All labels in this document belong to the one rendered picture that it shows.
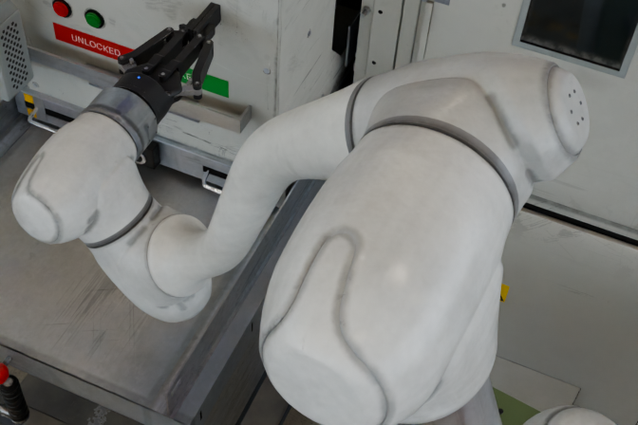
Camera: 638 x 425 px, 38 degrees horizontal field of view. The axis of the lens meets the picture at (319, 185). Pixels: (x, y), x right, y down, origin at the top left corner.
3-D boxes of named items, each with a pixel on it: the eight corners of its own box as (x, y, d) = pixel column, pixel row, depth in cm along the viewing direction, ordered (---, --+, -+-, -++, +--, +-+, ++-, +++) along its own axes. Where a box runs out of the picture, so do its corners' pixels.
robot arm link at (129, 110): (141, 175, 119) (164, 146, 123) (135, 124, 112) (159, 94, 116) (80, 153, 121) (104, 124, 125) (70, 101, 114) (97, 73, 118)
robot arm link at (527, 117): (380, 33, 81) (307, 135, 73) (572, -9, 69) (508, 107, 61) (444, 146, 87) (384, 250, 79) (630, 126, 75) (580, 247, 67)
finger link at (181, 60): (155, 74, 123) (164, 78, 122) (197, 27, 130) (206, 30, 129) (157, 96, 125) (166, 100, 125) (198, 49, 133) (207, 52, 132)
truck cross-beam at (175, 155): (285, 210, 159) (286, 186, 154) (18, 112, 171) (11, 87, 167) (297, 191, 162) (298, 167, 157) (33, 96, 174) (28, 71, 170)
